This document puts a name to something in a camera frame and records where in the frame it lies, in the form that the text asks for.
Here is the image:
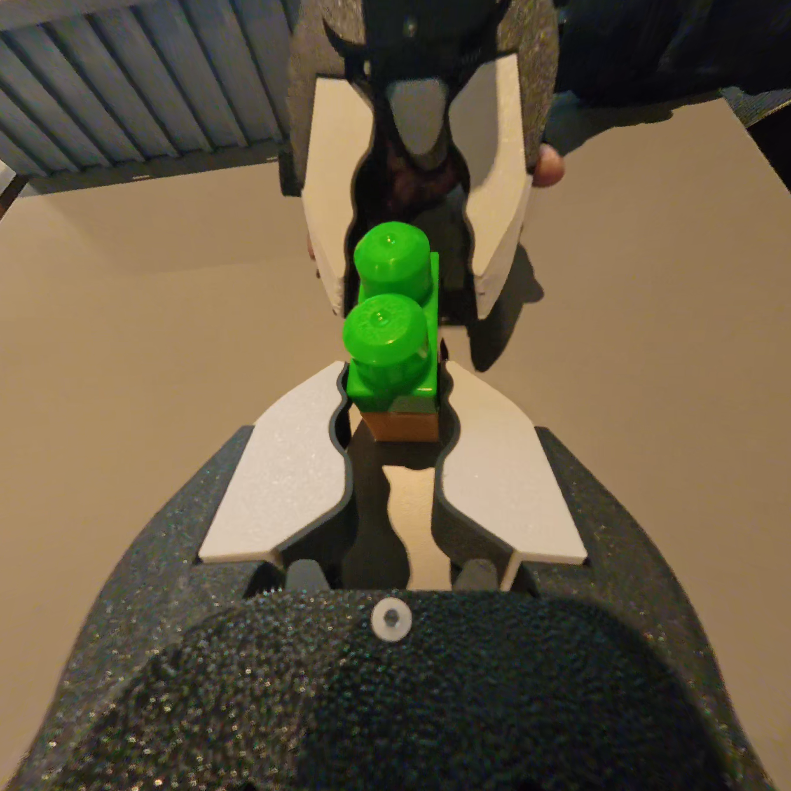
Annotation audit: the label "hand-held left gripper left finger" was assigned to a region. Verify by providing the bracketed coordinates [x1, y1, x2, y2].
[197, 360, 354, 564]

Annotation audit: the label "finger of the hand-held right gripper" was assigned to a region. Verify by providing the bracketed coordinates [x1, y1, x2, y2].
[449, 51, 536, 322]
[300, 78, 373, 319]

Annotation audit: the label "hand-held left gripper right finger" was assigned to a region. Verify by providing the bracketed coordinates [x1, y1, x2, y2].
[431, 360, 589, 592]

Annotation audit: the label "yellow single-stud block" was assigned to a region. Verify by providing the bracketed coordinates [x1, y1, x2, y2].
[360, 405, 442, 443]

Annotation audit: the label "green two-stud block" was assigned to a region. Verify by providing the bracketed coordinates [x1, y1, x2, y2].
[342, 221, 443, 415]

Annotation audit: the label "person's right forearm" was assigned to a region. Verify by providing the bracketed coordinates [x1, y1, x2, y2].
[553, 0, 791, 109]

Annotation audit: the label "person's right hand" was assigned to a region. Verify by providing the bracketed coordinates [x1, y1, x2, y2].
[352, 142, 567, 215]

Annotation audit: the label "person's dark jeans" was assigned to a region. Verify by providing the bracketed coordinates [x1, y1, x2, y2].
[720, 87, 791, 186]

